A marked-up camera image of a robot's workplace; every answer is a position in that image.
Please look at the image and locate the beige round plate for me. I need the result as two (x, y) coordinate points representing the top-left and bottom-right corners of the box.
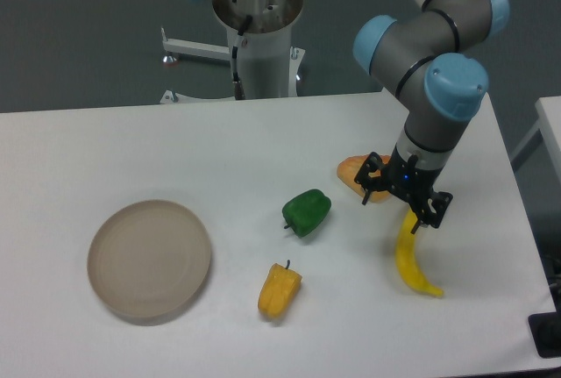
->
(87, 200), (212, 325)

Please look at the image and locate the black device at table edge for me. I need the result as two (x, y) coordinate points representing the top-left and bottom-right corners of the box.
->
(528, 312), (560, 359)

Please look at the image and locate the green bell pepper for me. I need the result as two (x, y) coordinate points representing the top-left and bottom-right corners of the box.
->
(281, 189), (331, 238)

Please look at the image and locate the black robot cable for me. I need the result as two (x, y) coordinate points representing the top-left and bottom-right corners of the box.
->
(230, 16), (252, 101)

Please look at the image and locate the orange pastry bread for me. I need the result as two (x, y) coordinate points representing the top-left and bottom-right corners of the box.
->
(337, 155), (390, 203)

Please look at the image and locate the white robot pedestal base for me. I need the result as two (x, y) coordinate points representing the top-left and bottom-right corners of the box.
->
(161, 0), (305, 100)

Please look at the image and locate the yellow bell pepper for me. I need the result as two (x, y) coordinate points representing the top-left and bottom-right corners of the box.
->
(258, 260), (302, 320)

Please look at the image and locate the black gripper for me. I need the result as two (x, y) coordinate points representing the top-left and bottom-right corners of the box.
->
(354, 143), (453, 234)

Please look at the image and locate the white side table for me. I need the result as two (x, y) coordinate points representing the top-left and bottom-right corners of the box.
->
(509, 96), (560, 175)

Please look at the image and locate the yellow banana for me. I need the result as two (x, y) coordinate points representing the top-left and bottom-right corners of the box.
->
(394, 209), (444, 297)

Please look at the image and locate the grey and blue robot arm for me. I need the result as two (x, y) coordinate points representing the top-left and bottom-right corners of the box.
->
(211, 0), (510, 227)

